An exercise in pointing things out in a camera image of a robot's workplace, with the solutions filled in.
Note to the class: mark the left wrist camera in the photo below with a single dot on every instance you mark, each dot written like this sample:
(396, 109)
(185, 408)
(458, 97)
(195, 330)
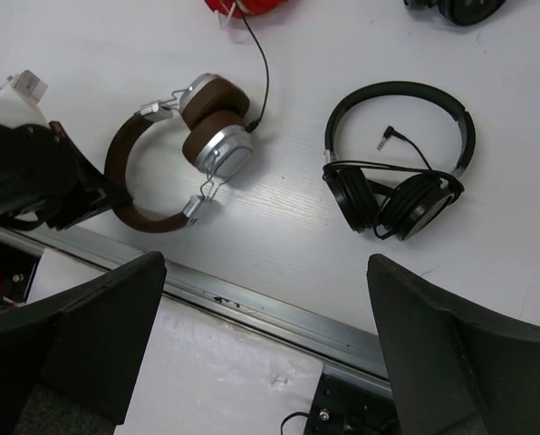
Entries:
(19, 99)

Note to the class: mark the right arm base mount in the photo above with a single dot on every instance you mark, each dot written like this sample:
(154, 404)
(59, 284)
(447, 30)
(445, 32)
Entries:
(340, 407)

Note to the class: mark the black headphones near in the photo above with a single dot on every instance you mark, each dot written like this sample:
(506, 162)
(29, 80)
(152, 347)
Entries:
(392, 200)

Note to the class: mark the black headphones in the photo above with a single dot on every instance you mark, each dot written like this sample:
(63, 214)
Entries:
(459, 12)
(392, 200)

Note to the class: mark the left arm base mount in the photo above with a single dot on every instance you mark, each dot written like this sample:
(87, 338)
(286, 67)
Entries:
(17, 269)

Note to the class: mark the red headphones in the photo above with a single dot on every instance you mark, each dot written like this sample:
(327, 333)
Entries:
(225, 10)

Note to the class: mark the brown silver headphones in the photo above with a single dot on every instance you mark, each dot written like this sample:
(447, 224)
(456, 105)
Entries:
(219, 140)

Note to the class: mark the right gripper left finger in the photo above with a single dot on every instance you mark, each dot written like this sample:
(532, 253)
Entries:
(69, 363)

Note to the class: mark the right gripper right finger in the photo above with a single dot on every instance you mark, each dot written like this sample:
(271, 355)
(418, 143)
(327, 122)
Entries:
(455, 367)

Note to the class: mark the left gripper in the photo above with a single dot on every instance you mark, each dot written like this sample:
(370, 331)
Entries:
(45, 180)

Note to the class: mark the black headphones far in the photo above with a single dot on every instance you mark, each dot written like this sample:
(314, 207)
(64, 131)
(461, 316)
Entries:
(459, 12)

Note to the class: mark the aluminium front rail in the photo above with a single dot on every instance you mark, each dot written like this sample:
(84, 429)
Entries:
(348, 353)

